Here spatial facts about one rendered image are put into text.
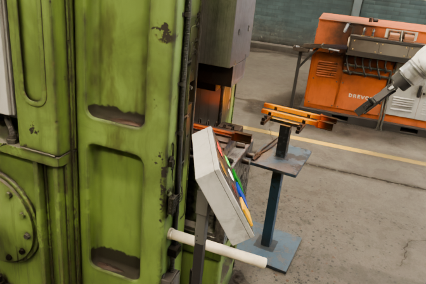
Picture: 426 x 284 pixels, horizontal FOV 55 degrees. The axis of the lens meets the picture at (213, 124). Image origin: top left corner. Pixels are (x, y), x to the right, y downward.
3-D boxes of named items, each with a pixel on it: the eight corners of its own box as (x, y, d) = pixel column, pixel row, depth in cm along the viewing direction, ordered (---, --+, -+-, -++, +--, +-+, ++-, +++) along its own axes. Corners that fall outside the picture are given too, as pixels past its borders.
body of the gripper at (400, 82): (400, 70, 161) (380, 85, 165) (398, 70, 153) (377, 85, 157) (413, 85, 159) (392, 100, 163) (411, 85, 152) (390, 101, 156)
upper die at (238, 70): (243, 77, 195) (246, 58, 192) (231, 87, 177) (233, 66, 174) (165, 63, 207) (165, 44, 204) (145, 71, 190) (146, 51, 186)
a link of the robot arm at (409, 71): (409, 58, 151) (395, 68, 153) (426, 77, 149) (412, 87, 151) (411, 59, 159) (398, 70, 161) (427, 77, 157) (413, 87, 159)
